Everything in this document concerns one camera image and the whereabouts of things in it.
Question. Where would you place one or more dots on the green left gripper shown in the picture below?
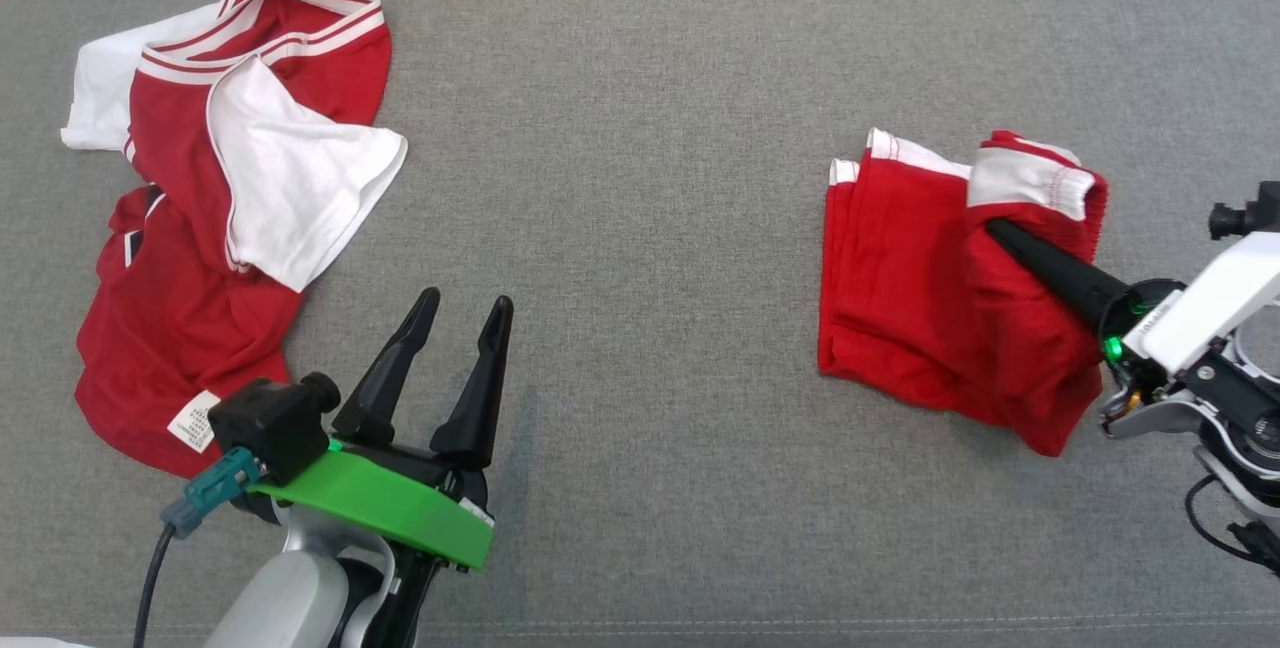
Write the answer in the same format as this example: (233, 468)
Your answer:
(390, 508)

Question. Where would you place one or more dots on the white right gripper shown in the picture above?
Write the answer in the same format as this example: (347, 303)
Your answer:
(1210, 298)

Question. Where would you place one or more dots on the red shorts white trim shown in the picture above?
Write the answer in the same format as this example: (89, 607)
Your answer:
(900, 278)

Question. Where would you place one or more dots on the red and white jersey shirt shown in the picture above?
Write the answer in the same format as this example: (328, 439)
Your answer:
(180, 328)

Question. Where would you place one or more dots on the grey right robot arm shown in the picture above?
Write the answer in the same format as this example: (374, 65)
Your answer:
(1240, 408)

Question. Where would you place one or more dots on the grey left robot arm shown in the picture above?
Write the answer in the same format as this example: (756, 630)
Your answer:
(290, 598)

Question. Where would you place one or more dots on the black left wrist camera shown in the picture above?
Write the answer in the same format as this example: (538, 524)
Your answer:
(265, 423)

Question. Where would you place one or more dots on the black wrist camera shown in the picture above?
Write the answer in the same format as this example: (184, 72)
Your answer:
(1250, 213)
(265, 423)

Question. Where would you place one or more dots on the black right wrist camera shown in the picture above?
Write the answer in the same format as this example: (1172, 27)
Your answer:
(1250, 213)

